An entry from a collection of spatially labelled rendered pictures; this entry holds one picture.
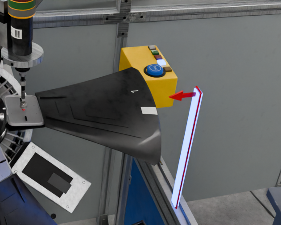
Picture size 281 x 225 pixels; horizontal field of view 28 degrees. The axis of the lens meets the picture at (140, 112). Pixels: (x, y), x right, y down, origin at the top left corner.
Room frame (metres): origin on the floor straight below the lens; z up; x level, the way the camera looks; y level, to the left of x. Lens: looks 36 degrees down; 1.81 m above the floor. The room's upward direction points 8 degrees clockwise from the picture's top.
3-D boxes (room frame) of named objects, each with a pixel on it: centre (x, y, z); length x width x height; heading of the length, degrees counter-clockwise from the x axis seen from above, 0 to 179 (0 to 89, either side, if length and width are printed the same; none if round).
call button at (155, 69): (1.17, -0.02, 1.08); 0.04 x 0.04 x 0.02
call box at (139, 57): (1.21, 0.00, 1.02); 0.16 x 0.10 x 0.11; 23
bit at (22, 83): (0.80, 0.21, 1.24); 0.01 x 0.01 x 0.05
